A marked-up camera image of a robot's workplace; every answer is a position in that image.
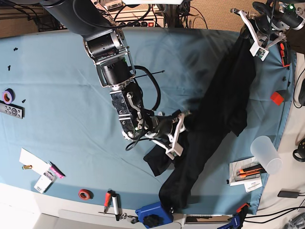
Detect orange black clamp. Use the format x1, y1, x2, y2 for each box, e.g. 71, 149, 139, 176
280, 42, 291, 67

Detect white blister pack card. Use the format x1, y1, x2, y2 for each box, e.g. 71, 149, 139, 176
34, 171, 56, 194

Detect black t-shirt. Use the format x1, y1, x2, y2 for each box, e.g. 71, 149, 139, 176
143, 31, 256, 211

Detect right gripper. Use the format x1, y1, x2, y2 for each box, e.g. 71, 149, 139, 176
145, 110, 191, 153

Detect blue table clamp box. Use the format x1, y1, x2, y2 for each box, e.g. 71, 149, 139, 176
135, 202, 173, 229

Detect white booklet papers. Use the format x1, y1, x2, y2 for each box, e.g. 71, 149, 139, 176
229, 157, 264, 193

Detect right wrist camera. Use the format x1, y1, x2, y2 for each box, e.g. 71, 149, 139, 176
165, 146, 183, 160

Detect light blue table cloth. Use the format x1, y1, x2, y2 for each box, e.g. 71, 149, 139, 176
0, 27, 296, 214

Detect red tape roll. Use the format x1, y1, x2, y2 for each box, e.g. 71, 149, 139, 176
78, 189, 93, 200

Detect blue orange bar clamp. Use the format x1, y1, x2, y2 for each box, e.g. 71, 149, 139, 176
218, 203, 250, 229

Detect white paper sheet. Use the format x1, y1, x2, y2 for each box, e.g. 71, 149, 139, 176
19, 148, 51, 175

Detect translucent plastic cup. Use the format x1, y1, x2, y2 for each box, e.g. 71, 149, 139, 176
250, 136, 283, 175

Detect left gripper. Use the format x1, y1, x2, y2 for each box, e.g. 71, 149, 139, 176
230, 8, 287, 48

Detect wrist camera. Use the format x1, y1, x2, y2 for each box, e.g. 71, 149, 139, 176
250, 42, 269, 61
165, 146, 183, 160

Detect red handled screwdriver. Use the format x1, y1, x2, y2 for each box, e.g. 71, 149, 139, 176
103, 190, 112, 214

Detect white marker pen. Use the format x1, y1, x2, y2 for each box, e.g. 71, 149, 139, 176
112, 193, 120, 221

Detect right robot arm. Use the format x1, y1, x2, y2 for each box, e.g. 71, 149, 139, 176
41, 0, 189, 159

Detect black cable tie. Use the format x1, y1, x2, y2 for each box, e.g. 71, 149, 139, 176
134, 70, 165, 79

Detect black power strip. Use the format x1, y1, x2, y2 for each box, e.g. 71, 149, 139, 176
117, 19, 164, 28

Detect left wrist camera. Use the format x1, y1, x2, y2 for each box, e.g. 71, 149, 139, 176
250, 42, 269, 61

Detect black remote control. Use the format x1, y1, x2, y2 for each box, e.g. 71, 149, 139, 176
0, 101, 25, 119

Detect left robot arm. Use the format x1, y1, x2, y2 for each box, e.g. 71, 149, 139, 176
231, 0, 305, 53

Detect pink marker package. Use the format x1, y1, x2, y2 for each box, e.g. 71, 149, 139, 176
49, 161, 66, 179

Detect red cube block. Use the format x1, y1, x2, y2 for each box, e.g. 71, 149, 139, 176
270, 92, 285, 106

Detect purple tape roll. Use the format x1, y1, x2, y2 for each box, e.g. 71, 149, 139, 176
2, 88, 15, 104

